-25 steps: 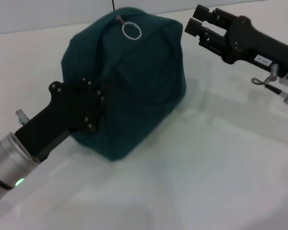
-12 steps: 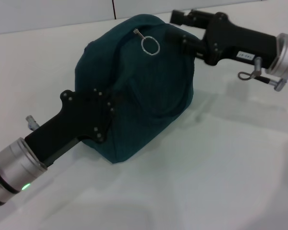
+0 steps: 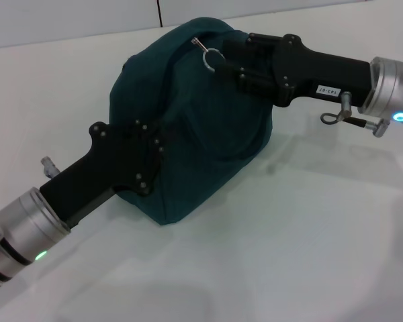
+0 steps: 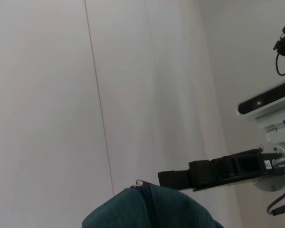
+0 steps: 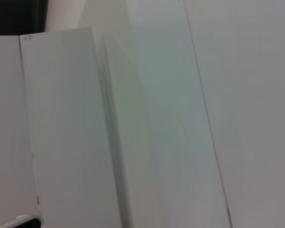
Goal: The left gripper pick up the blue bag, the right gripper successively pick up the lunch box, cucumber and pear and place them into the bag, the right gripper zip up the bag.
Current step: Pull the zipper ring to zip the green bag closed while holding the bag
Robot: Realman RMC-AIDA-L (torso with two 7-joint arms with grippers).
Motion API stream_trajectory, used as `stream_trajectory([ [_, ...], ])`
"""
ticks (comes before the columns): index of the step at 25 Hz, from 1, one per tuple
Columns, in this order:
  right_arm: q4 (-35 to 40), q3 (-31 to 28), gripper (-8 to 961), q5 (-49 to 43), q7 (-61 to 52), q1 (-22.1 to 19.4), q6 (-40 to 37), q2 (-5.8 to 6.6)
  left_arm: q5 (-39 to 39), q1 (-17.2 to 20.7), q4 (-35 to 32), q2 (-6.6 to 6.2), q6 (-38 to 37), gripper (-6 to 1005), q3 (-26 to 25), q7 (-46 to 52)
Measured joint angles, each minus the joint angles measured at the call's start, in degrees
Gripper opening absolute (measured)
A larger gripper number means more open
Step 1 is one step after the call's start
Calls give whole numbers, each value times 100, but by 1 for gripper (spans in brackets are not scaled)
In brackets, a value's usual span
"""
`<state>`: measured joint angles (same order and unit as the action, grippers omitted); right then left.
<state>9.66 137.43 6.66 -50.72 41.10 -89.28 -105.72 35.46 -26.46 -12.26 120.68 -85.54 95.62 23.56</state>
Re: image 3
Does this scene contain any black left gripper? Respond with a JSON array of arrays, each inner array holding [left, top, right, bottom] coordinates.
[[38, 119, 169, 229]]

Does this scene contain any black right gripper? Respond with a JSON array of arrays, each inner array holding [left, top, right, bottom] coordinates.
[[214, 32, 372, 109]]

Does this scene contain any dark teal fabric lunch bag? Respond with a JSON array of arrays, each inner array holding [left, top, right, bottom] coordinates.
[[109, 17, 273, 227]]

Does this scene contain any silver metal key ring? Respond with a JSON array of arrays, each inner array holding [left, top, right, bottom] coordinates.
[[201, 48, 226, 72]]

